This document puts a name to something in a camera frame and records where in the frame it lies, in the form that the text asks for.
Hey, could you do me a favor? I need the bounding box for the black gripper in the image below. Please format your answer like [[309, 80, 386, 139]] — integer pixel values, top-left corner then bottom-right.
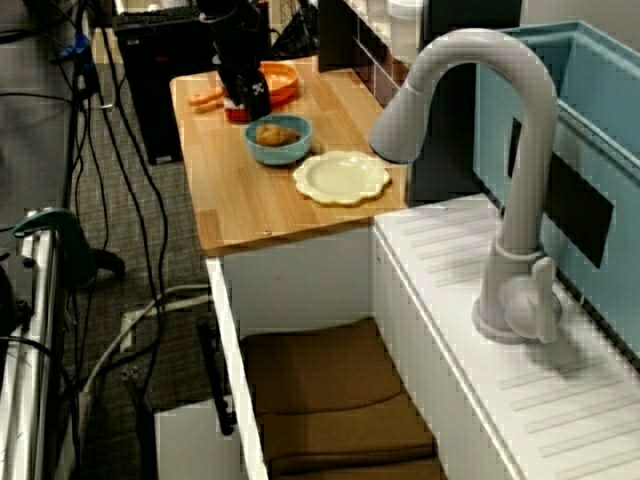
[[212, 47, 273, 121]]

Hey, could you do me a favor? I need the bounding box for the tomato soup can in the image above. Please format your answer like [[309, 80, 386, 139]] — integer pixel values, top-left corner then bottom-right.
[[223, 88, 251, 124]]

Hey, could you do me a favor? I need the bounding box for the light blue bowl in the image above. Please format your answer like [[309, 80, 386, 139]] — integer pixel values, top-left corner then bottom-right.
[[244, 114, 313, 166]]

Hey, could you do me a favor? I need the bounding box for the orange toy frying pan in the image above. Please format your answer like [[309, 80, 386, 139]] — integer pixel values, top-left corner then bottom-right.
[[188, 62, 300, 114]]

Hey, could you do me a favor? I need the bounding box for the brown toy croissant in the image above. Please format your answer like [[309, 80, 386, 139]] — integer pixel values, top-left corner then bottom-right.
[[255, 123, 302, 147]]

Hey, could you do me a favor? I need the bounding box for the black computer case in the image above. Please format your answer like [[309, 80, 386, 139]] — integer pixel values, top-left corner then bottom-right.
[[113, 7, 271, 166]]

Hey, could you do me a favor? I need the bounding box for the cream scalloped plate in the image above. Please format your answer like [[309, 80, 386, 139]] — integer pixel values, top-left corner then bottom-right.
[[292, 149, 392, 208]]

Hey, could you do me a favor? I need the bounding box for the dark upright panel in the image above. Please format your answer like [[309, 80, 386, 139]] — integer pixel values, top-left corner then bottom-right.
[[407, 0, 524, 201]]

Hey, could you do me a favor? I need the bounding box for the white power strip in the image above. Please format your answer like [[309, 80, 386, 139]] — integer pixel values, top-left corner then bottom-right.
[[121, 307, 147, 351]]

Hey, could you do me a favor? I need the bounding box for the grey toy faucet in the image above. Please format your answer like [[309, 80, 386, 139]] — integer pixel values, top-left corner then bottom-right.
[[368, 28, 564, 346]]

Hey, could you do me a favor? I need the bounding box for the white toy sink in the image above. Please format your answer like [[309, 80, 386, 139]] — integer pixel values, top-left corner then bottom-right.
[[204, 192, 640, 480]]

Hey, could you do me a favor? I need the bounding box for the brown folded cloth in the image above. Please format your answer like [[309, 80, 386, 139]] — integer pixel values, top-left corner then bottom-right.
[[239, 318, 446, 480]]

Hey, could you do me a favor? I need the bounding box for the teal plastic bin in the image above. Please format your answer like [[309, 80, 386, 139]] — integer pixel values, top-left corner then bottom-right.
[[474, 20, 640, 374]]

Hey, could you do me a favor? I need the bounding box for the long black floor cable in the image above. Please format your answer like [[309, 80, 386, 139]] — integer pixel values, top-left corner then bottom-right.
[[94, 24, 169, 351]]

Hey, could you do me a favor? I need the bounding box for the blue cable plug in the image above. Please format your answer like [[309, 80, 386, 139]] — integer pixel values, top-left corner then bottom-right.
[[58, 33, 90, 60]]

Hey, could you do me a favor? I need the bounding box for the black cabinet handle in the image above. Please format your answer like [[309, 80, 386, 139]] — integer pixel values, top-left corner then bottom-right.
[[195, 317, 236, 436]]

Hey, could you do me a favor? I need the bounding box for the white power cable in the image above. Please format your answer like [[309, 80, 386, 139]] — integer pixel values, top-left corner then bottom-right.
[[82, 284, 211, 396]]

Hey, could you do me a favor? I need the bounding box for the aluminium frame rail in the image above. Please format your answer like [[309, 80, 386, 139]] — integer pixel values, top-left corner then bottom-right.
[[0, 214, 66, 480]]

